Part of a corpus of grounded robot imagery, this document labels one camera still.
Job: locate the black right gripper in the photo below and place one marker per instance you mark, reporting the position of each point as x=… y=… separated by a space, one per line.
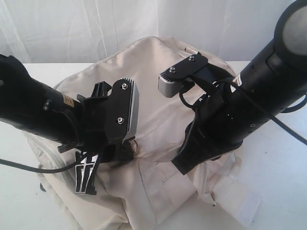
x=216 y=128

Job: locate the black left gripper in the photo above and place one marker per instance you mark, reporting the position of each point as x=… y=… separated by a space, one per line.
x=94 y=148

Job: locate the beige fabric duffel bag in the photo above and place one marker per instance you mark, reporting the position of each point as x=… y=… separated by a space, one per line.
x=140 y=194

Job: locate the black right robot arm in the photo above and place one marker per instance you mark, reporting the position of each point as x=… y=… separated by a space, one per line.
x=274 y=80

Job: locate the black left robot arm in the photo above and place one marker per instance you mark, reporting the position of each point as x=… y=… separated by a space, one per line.
x=36 y=108

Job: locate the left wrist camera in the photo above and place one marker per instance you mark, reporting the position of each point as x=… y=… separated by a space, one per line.
x=122 y=110

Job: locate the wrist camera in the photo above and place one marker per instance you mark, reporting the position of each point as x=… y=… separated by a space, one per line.
x=122 y=110
x=172 y=79

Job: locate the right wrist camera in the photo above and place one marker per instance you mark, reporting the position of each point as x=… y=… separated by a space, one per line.
x=172 y=79

